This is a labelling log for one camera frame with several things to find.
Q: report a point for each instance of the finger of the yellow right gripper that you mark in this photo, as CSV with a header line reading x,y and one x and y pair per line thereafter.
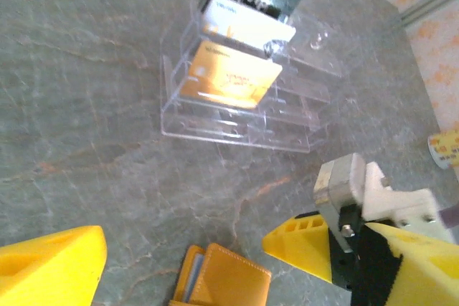
x,y
301,248

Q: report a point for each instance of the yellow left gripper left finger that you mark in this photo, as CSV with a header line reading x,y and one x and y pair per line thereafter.
x,y
46,270

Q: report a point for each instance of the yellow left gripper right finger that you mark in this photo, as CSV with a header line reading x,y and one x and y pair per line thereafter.
x,y
430,277

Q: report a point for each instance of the yellow leather card holder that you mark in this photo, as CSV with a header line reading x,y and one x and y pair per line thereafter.
x,y
229,277

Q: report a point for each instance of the clear acrylic card stand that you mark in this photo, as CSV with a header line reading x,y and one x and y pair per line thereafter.
x,y
287,112

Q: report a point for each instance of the gold card orange script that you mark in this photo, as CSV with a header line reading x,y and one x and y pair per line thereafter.
x,y
229,76

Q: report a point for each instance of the white silver card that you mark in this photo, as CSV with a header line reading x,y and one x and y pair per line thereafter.
x,y
244,23

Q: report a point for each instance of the white yellow printed jar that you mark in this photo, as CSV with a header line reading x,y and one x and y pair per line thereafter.
x,y
446,148

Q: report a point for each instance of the aluminium frame post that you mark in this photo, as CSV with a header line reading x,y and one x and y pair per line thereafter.
x,y
430,3

